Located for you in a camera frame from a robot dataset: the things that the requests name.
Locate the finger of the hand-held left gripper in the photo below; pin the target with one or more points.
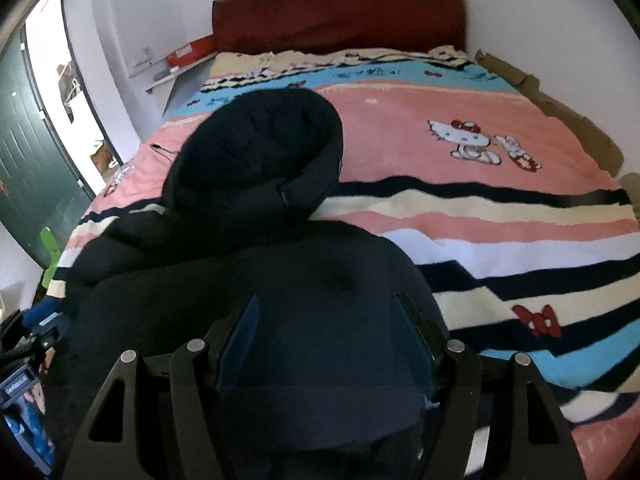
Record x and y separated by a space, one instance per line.
37 312

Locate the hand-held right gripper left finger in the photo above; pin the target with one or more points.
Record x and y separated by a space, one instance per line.
244 332

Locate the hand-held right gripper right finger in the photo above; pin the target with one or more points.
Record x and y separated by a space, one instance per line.
415 350

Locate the black hooded puffer jacket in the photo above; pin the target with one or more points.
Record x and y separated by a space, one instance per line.
260 160

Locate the green plastic dustpan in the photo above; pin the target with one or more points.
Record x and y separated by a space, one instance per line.
49 260

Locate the dark green door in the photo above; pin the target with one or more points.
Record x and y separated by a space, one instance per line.
30 160

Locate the striped cartoon printed blanket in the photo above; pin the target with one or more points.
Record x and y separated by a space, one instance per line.
450 200

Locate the brown cardboard sheet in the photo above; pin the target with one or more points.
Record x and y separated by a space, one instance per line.
575 115

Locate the red cardboard box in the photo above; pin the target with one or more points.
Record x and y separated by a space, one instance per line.
192 52

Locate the dark red headboard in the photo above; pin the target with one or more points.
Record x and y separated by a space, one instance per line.
340 15

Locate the white wall shelf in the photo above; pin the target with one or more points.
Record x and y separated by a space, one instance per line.
172 76

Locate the white wall socket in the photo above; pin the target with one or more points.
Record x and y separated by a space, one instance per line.
142 60

